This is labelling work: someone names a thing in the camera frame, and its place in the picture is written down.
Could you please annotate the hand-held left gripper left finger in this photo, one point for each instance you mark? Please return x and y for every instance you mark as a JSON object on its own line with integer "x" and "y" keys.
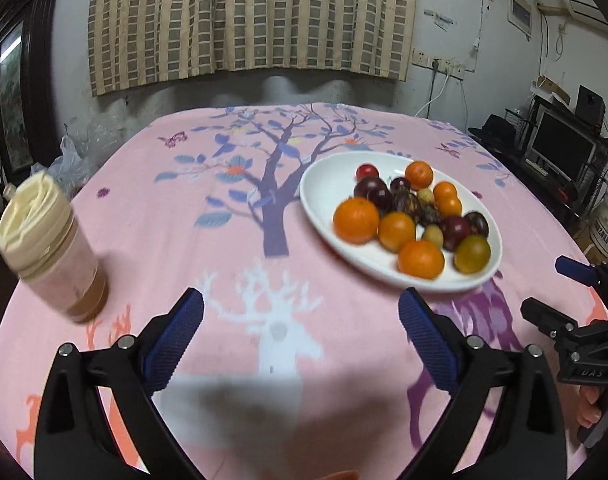
{"x": 176, "y": 340}

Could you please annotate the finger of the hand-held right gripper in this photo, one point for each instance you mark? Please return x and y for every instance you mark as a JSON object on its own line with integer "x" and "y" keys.
{"x": 576, "y": 269}
{"x": 546, "y": 317}

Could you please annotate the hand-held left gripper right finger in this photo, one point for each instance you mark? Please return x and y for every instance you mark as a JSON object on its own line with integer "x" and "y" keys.
{"x": 426, "y": 340}

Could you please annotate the green mandarin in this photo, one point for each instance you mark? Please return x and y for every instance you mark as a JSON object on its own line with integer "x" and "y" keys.
{"x": 472, "y": 254}

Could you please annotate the small yellow fruit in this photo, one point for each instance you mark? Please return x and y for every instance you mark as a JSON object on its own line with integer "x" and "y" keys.
{"x": 433, "y": 236}
{"x": 426, "y": 196}

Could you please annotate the dark wrinkled passion fruit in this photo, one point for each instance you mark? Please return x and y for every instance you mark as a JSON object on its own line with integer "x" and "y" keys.
{"x": 429, "y": 215}
{"x": 404, "y": 201}

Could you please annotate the orange mandarin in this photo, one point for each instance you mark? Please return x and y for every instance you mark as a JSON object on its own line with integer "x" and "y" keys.
{"x": 356, "y": 220}
{"x": 450, "y": 207}
{"x": 445, "y": 190}
{"x": 421, "y": 259}
{"x": 419, "y": 175}
{"x": 397, "y": 231}

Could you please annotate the small dark purple plum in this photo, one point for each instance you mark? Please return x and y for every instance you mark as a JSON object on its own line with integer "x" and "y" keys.
{"x": 400, "y": 183}

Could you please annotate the white round plate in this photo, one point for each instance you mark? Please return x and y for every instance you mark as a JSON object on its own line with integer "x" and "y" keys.
{"x": 324, "y": 190}

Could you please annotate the person's right hand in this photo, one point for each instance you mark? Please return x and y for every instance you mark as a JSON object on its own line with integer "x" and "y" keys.
{"x": 590, "y": 407}

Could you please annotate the person's left hand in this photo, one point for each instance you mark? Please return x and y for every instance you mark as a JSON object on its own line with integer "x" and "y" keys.
{"x": 334, "y": 476}

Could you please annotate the white plastic bucket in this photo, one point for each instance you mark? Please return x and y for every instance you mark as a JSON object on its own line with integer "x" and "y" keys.
{"x": 606, "y": 230}

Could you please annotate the pink printed tablecloth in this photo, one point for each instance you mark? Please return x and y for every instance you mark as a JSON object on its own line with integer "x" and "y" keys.
{"x": 183, "y": 240}

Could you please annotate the computer monitor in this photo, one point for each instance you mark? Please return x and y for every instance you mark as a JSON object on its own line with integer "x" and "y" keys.
{"x": 561, "y": 142}

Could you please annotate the large dark purple plum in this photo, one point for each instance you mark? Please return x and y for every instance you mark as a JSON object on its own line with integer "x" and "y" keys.
{"x": 371, "y": 191}

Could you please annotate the jar with cream lid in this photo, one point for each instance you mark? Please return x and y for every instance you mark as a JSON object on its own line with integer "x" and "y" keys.
{"x": 48, "y": 245}

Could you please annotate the black speaker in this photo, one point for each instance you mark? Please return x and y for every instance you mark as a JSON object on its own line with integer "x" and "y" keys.
{"x": 590, "y": 105}

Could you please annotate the small red plum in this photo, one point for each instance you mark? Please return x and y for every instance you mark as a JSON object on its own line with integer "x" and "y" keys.
{"x": 367, "y": 171}

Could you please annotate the cardboard box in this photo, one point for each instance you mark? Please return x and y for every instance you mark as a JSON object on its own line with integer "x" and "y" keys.
{"x": 554, "y": 89}

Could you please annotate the clear plastic bag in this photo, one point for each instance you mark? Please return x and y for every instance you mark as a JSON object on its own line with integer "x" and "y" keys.
{"x": 83, "y": 155}

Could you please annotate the dark wooden framed door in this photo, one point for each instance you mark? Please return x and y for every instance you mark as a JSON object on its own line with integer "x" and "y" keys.
{"x": 18, "y": 85}

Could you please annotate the striped curtain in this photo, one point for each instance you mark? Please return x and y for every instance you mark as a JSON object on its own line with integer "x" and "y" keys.
{"x": 254, "y": 15}

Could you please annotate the white wall socket strip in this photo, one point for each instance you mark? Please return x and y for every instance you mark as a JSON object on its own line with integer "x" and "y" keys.
{"x": 439, "y": 63}

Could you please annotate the white electrical wall box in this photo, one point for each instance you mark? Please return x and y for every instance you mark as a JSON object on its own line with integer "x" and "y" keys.
{"x": 520, "y": 12}

